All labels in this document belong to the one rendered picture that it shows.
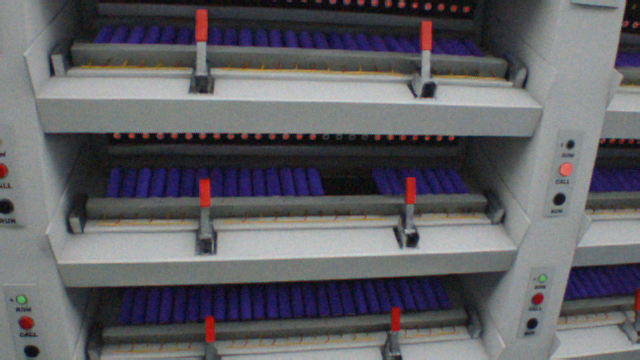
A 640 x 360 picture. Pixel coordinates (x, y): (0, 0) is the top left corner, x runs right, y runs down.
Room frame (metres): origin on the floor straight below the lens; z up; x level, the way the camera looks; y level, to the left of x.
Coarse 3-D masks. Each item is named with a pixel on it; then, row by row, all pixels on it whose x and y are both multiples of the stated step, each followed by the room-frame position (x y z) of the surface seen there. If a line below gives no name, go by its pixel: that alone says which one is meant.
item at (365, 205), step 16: (96, 208) 0.58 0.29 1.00; (112, 208) 0.58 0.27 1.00; (128, 208) 0.58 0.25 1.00; (144, 208) 0.59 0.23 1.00; (160, 208) 0.59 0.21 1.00; (176, 208) 0.60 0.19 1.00; (192, 208) 0.60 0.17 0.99; (224, 208) 0.61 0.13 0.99; (240, 208) 0.61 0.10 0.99; (256, 208) 0.61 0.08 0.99; (272, 208) 0.62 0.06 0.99; (288, 208) 0.62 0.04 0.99; (304, 208) 0.63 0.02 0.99; (320, 208) 0.63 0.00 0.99; (336, 208) 0.63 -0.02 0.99; (352, 208) 0.64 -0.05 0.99; (368, 208) 0.64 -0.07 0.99; (384, 208) 0.65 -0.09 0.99; (416, 208) 0.66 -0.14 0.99; (432, 208) 0.66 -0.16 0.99; (448, 208) 0.67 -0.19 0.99; (464, 208) 0.67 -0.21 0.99; (480, 208) 0.68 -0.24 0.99; (96, 224) 0.56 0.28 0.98; (112, 224) 0.57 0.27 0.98; (128, 224) 0.57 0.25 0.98; (144, 224) 0.58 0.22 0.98; (160, 224) 0.58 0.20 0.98
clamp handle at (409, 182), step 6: (408, 180) 0.61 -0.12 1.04; (414, 180) 0.62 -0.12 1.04; (408, 186) 0.61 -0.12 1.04; (414, 186) 0.61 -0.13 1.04; (408, 192) 0.61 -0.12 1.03; (414, 192) 0.61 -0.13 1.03; (408, 198) 0.61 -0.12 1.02; (414, 198) 0.61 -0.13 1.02; (408, 204) 0.61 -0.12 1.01; (408, 210) 0.61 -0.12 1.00; (408, 216) 0.61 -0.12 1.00; (408, 222) 0.60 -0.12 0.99; (408, 228) 0.60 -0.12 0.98
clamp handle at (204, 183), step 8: (200, 184) 0.57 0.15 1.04; (208, 184) 0.57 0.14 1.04; (200, 192) 0.56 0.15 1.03; (208, 192) 0.57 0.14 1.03; (200, 200) 0.56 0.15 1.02; (208, 200) 0.56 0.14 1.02; (208, 208) 0.56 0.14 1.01; (208, 216) 0.56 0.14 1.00; (208, 224) 0.56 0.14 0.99; (208, 232) 0.56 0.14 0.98
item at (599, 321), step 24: (624, 264) 0.82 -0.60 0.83; (576, 288) 0.76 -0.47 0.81; (600, 288) 0.76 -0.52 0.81; (624, 288) 0.77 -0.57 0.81; (576, 312) 0.71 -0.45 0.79; (600, 312) 0.72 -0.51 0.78; (624, 312) 0.71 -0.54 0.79; (576, 336) 0.68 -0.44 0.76; (600, 336) 0.68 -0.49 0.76; (624, 336) 0.68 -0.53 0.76
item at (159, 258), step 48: (144, 144) 0.69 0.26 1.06; (192, 144) 0.70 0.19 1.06; (240, 144) 0.71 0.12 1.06; (288, 144) 0.73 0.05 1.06; (336, 144) 0.74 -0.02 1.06; (96, 192) 0.63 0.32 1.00; (480, 192) 0.73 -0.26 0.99; (48, 240) 0.49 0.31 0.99; (96, 240) 0.55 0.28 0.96; (144, 240) 0.56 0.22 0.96; (192, 240) 0.57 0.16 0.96; (240, 240) 0.58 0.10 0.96; (288, 240) 0.59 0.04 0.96; (336, 240) 0.60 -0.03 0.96; (384, 240) 0.60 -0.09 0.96; (432, 240) 0.61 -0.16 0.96; (480, 240) 0.62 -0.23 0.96
